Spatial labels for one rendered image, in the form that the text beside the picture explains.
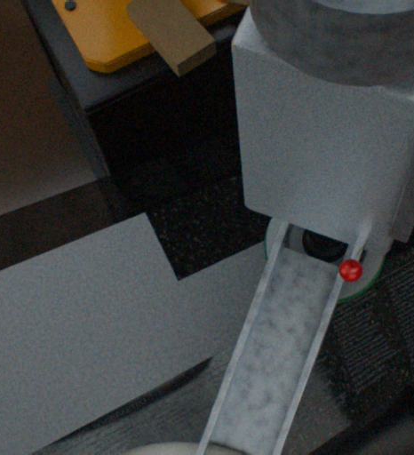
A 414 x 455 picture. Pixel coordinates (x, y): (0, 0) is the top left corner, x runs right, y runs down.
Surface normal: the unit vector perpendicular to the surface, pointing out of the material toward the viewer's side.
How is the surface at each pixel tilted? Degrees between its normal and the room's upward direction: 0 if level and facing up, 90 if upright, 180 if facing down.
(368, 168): 90
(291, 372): 15
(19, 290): 0
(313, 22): 90
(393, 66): 90
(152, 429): 45
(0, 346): 0
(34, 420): 0
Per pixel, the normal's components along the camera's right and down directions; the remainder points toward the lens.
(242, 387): -0.18, -0.13
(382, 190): -0.39, 0.87
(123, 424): 0.28, 0.30
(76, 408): -0.07, -0.37
